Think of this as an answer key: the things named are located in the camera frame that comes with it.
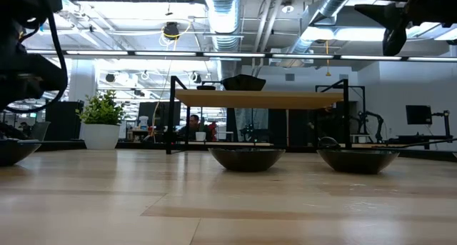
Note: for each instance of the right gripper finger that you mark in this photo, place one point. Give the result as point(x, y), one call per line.
point(391, 15)

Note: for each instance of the black leaf mini plate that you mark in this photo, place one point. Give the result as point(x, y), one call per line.
point(246, 161)
point(357, 163)
point(16, 154)

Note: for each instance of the black wavy square mini plate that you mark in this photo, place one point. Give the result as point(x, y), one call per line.
point(243, 84)

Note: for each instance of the black teardrop mini plate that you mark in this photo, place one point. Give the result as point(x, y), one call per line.
point(206, 88)

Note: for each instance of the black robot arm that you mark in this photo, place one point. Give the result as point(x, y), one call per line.
point(380, 123)
point(248, 130)

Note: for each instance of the dark dome-shaped object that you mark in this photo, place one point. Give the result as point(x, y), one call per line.
point(326, 145)

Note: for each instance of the black cabinet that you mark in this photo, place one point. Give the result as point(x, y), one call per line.
point(64, 120)

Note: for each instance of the grey chair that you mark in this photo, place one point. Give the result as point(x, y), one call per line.
point(39, 130)

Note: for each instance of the green plant white pot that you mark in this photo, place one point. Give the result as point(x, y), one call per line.
point(101, 136)

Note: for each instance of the small black monitor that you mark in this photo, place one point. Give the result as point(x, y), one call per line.
point(418, 114)

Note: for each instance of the round ceiling fixture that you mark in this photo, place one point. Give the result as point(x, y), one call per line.
point(287, 6)

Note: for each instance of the black monitor stand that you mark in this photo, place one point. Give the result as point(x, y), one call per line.
point(446, 125)

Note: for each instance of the white jug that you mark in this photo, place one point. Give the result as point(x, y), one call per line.
point(143, 123)

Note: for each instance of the black low desk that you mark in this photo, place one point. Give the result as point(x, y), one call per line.
point(425, 138)

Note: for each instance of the large black monitor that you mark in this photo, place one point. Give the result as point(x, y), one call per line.
point(159, 113)

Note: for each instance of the wooden riser black legs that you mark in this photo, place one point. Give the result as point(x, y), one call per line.
point(257, 99)

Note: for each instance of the person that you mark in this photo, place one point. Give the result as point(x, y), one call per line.
point(194, 121)

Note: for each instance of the grey wall vent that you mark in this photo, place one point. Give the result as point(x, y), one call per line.
point(343, 76)
point(290, 77)

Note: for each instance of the long ceiling light rail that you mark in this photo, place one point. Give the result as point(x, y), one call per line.
point(164, 53)

